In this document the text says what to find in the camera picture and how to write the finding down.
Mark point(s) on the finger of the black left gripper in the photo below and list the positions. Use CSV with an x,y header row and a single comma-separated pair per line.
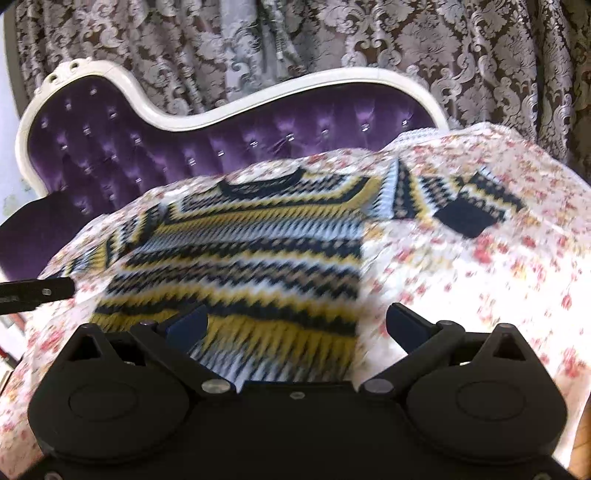
x,y
27,295

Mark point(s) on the brown silver damask curtain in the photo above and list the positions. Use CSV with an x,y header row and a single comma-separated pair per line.
x,y
523,64

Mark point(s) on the yellow black patterned knit sweater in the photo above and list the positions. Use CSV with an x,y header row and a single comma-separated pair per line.
x,y
276,264

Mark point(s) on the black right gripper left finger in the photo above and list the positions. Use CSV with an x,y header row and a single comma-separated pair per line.
x,y
170,344

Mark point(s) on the floral bedspread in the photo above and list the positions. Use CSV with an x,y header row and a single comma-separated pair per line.
x,y
532,270

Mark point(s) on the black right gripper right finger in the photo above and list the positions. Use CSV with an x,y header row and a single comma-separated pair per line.
x,y
425,343

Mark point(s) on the purple tufted velvet headboard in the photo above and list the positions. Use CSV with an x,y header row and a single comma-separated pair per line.
x,y
90,141

